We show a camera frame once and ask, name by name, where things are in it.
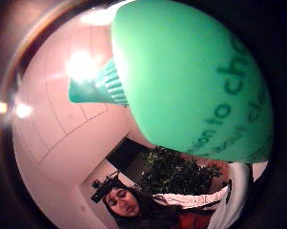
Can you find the green leafy plant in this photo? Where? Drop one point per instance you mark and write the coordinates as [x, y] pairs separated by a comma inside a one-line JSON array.
[[171, 173]]

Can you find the the person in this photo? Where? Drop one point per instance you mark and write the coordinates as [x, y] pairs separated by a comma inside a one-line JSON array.
[[125, 203]]

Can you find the eyeglasses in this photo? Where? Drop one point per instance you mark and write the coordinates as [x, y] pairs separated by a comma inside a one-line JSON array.
[[119, 197]]

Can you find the bright ceiling lamp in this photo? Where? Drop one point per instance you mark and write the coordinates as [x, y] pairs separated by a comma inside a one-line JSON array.
[[98, 16], [82, 66]]

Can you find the black camera on head mount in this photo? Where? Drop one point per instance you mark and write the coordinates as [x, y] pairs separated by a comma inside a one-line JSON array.
[[101, 189]]

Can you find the green plastic bottle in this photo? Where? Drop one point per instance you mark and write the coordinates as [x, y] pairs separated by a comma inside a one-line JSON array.
[[181, 79]]

